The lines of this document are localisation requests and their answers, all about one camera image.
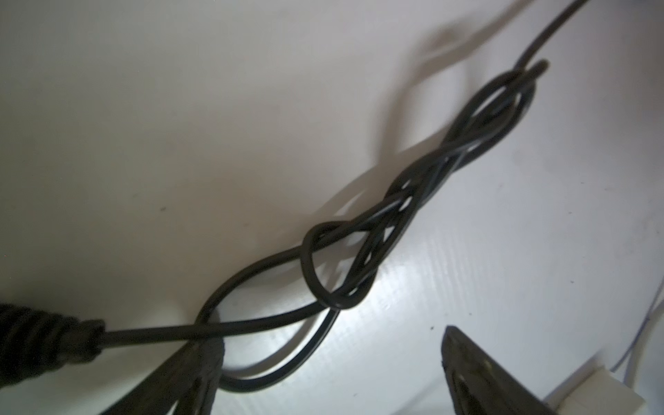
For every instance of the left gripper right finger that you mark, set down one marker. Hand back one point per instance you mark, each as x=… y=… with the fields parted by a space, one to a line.
x=479 y=385

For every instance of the white hair dryer far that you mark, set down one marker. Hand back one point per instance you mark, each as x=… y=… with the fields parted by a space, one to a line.
x=37 y=342

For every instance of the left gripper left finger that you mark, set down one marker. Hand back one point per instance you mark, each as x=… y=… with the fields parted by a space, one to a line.
x=186 y=383

